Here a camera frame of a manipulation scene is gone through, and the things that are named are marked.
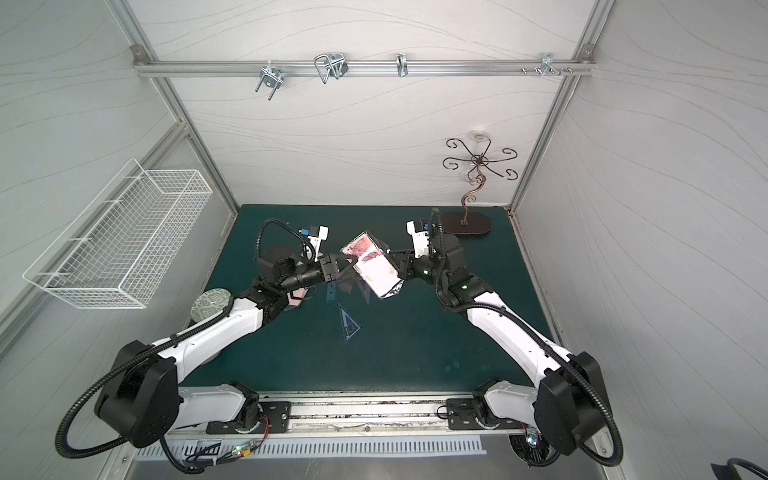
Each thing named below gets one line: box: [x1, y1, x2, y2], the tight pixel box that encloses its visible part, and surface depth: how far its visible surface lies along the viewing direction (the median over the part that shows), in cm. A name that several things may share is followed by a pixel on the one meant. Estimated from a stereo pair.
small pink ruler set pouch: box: [341, 231, 405, 299], surface depth 78 cm
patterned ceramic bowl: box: [189, 288, 233, 324], surface depth 93 cm
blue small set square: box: [338, 303, 362, 342], surface depth 92 cm
